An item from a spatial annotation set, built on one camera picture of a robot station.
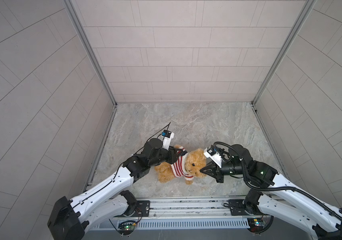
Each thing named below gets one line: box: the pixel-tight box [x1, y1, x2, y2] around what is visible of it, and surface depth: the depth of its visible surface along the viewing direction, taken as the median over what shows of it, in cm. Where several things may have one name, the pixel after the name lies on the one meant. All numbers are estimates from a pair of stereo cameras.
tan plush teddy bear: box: [154, 144, 207, 185], surface depth 67 cm
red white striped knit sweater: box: [171, 146, 194, 181], surface depth 71 cm
